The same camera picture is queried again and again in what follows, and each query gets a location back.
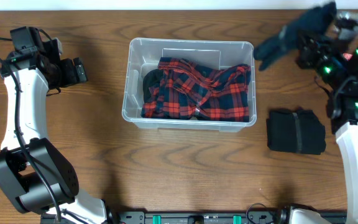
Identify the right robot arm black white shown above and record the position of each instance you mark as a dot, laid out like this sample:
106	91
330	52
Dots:
341	74

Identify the red navy plaid shirt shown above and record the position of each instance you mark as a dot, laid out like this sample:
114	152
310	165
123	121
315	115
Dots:
190	90

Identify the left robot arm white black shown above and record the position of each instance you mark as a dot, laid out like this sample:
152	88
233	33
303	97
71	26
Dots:
34	175

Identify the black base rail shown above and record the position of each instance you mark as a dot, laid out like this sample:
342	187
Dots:
206	218

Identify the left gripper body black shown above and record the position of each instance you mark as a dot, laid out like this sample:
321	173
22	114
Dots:
61	73

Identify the clear plastic storage bin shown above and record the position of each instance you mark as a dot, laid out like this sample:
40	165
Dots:
144	56

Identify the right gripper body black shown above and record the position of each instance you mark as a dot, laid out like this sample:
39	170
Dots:
321	53

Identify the black garment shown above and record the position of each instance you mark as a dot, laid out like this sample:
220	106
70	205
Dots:
151	79

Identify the black banded cloth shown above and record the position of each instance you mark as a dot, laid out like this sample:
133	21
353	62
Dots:
298	132
315	20

